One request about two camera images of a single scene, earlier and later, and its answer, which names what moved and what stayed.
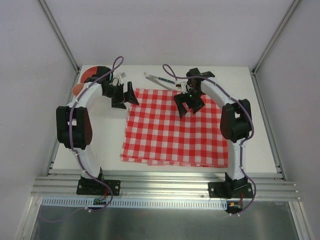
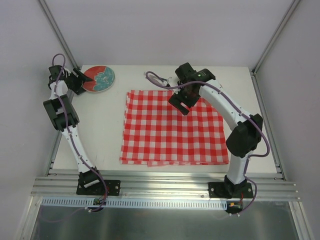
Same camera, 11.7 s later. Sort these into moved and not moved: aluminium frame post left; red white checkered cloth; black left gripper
Moved: black left gripper
Not moved: aluminium frame post left; red white checkered cloth
